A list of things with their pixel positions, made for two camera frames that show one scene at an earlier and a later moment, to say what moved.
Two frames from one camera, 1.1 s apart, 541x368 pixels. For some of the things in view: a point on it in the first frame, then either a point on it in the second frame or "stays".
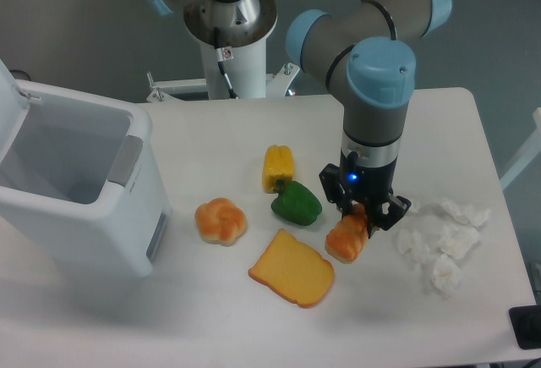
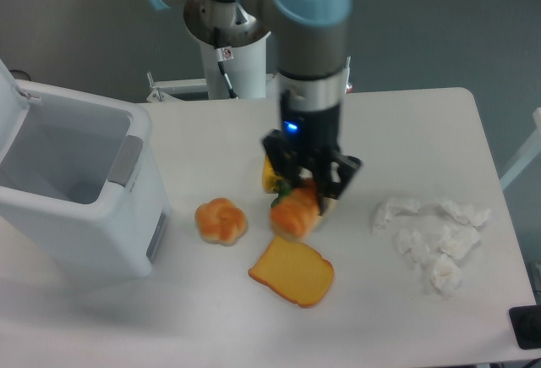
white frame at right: x=532 y=153 stays
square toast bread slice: x=295 y=270 stays
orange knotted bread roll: x=346 y=239 to x=296 y=213
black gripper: x=369 y=189 to x=308 y=149
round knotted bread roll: x=220 y=221 stays
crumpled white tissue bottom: x=445 y=276 stays
